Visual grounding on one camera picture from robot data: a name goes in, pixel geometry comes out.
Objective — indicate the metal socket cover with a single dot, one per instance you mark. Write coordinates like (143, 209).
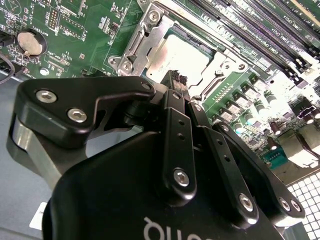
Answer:
(147, 45)

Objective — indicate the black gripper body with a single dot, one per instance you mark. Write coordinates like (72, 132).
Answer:
(112, 195)

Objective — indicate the silver CPU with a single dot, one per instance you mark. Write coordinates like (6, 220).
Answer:
(180, 57)

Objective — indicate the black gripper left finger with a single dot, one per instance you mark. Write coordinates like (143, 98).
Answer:
(62, 125)

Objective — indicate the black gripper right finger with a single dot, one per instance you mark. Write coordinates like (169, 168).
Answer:
(225, 160)

